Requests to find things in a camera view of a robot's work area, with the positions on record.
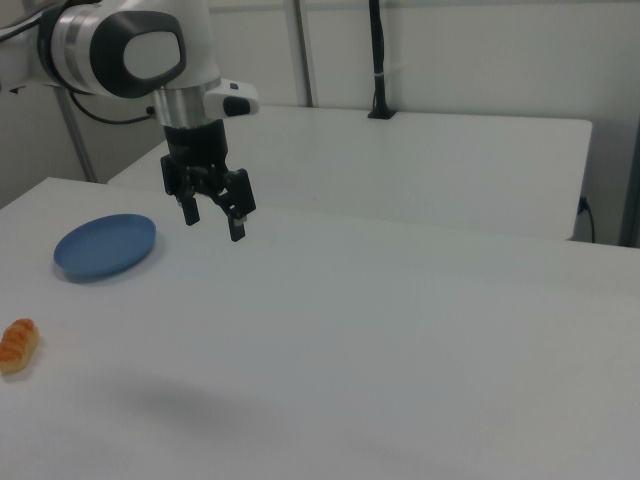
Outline white side table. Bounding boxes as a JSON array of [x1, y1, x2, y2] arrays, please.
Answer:
[[107, 104, 595, 243]]

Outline grey partition corner post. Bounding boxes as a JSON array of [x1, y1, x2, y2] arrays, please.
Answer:
[[617, 0, 640, 249]]

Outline blue round plate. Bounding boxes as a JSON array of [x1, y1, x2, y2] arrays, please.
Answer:
[[53, 213, 158, 285]]

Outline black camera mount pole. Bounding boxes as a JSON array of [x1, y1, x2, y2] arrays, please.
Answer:
[[367, 0, 399, 121]]

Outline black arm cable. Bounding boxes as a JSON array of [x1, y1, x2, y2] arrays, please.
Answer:
[[66, 89, 157, 126]]

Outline orange glazed bread roll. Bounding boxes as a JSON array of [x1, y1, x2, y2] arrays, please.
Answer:
[[0, 317, 42, 376]]

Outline black wall cable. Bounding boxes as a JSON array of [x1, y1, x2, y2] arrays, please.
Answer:
[[578, 196, 598, 245]]

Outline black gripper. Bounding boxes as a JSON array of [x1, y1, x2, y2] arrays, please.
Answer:
[[159, 118, 258, 244]]

